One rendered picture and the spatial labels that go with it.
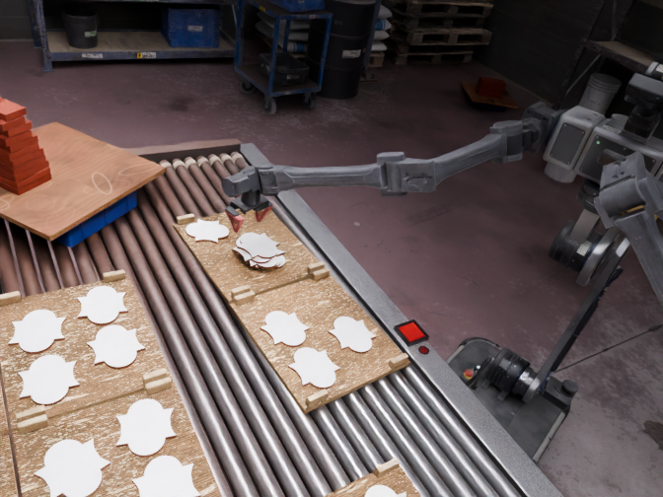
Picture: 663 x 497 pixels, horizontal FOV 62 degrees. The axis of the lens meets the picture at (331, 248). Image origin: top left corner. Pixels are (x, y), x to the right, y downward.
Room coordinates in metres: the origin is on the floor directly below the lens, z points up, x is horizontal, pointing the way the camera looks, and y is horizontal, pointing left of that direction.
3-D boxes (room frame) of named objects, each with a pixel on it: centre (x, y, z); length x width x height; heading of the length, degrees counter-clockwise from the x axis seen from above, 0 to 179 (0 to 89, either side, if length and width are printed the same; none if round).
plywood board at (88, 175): (1.46, 0.93, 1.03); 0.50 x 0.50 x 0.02; 72
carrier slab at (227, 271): (1.42, 0.27, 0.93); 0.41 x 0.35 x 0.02; 42
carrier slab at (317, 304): (1.10, -0.01, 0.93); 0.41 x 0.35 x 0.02; 42
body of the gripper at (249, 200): (1.39, 0.27, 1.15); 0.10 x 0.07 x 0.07; 147
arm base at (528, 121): (1.57, -0.50, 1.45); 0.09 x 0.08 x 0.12; 57
